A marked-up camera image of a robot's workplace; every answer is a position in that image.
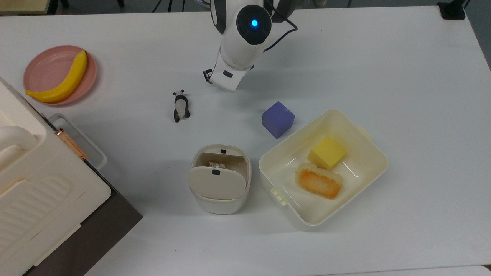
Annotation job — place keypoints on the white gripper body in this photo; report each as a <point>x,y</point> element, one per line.
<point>229,78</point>

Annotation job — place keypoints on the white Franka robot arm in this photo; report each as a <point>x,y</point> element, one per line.
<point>245,44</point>

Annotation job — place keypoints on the cream trash can with lid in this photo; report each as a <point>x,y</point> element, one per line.
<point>219,184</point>

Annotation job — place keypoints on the small panda figurine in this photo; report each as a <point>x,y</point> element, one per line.
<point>180,104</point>

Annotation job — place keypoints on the purple cube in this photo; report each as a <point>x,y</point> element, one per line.
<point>277,119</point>

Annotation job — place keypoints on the black tripod legs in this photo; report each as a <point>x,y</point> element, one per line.
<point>168,4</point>

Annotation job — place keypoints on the crumpled paper scrap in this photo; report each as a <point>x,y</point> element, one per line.
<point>217,165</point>

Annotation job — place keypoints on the yellow block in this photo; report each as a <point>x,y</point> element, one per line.
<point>327,152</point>

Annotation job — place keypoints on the toasted bread slice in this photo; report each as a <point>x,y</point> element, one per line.
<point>318,182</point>

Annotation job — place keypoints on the yellow banana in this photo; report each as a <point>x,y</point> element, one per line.
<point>67,83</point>

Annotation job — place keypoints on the cream plastic lunch box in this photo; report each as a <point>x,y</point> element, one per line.
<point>356,172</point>

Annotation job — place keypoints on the pink round plate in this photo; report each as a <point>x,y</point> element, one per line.
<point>46,71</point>

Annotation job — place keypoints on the wooden side table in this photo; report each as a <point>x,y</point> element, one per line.
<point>23,5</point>

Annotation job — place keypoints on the large white storage box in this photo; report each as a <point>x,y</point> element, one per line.
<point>42,199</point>

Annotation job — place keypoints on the black table clamp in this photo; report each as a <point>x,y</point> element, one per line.
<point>452,10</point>

